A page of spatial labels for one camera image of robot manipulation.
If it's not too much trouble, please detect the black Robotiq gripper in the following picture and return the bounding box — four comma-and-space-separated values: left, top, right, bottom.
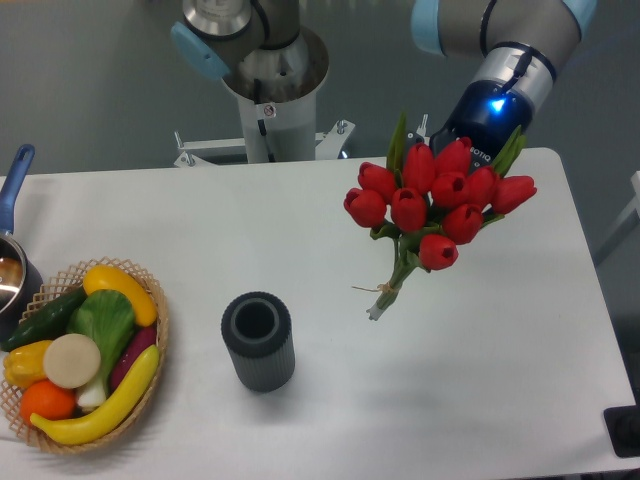
429, 80, 534, 172

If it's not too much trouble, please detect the red tulip bouquet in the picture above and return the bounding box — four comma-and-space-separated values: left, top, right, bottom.
343, 117, 537, 321

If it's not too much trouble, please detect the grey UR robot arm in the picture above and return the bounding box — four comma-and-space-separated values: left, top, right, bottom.
171, 1, 597, 168

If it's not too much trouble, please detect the dark grey ribbed vase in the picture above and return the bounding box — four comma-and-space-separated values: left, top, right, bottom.
221, 291, 295, 393

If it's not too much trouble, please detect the black device at edge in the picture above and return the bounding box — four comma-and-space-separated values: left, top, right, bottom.
603, 405, 640, 458

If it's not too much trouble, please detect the purple sweet potato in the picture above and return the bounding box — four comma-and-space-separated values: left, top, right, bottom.
109, 326, 157, 392

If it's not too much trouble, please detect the yellow squash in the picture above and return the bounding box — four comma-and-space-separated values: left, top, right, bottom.
83, 265, 157, 327

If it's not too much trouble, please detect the green bok choy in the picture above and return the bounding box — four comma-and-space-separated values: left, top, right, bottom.
66, 290, 135, 412

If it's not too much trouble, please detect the woven wicker basket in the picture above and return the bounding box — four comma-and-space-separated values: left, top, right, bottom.
1, 257, 169, 454

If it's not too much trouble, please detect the green cucumber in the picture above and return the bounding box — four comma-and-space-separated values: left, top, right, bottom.
1, 287, 87, 352

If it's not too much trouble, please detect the beige round disc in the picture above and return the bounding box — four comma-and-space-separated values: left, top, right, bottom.
43, 334, 101, 389

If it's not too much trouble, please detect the yellow banana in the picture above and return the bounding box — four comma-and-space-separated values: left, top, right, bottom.
30, 345, 160, 446

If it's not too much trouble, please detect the orange fruit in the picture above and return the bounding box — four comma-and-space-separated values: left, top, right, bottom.
19, 380, 76, 426

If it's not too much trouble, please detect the yellow bell pepper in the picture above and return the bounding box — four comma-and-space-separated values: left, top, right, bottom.
3, 340, 53, 389

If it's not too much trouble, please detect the white frame at right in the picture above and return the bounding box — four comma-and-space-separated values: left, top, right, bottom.
592, 171, 639, 267

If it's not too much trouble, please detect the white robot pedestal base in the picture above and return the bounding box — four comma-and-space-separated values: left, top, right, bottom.
174, 97, 356, 168

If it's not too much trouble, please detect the blue handled saucepan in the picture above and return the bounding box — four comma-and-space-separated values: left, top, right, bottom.
1, 144, 42, 341

